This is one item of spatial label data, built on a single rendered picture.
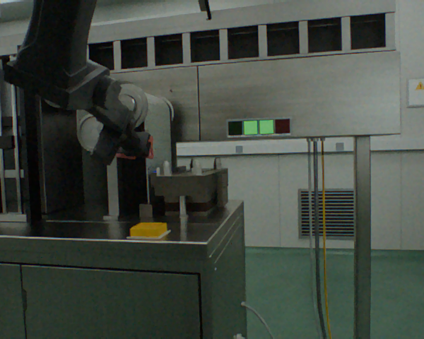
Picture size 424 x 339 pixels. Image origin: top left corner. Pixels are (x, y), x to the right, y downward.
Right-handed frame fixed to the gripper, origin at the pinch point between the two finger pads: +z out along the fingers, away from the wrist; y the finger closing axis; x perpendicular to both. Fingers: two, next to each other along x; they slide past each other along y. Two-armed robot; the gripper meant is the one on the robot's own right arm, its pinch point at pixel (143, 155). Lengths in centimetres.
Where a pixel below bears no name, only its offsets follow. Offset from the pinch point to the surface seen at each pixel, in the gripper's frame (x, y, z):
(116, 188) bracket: -9.5, -8.4, 3.3
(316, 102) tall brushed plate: 35, 52, 25
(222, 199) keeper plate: -5.7, 20.9, 22.0
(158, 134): 13.0, -1.2, 10.1
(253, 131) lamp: 24.6, 28.6, 28.6
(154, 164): 1.6, -0.7, 10.3
